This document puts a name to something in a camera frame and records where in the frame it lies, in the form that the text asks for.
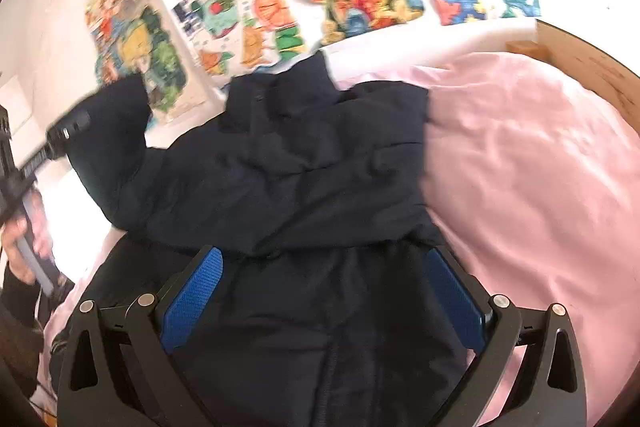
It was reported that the orange-haired swimming girl drawing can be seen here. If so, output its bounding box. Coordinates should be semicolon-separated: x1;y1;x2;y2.
85;0;146;32

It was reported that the pink blanket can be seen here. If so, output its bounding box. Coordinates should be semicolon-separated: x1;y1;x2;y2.
37;52;640;427

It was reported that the blond boy green bushes drawing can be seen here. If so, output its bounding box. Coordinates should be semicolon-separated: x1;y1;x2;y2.
92;7;211;125

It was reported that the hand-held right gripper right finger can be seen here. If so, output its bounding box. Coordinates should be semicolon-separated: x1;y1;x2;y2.
425;246;588;427

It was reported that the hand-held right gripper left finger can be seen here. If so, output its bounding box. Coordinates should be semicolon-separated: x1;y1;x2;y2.
57;246;226;427

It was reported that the wooden bed frame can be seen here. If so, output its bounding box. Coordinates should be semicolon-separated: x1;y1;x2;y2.
505;19;640;128

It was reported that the person's left hand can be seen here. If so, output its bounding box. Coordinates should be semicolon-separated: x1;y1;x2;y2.
0;194;56;285

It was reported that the person's left forearm dark sleeve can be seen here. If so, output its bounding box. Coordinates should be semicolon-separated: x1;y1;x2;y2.
0;264;76;408

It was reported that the black pillow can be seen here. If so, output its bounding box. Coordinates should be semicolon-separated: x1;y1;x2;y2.
50;53;481;427

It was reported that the orange slices drink drawing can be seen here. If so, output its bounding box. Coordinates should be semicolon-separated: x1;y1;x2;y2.
155;0;313;75

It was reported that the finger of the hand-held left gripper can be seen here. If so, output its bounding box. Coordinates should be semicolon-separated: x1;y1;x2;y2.
17;107;93;180

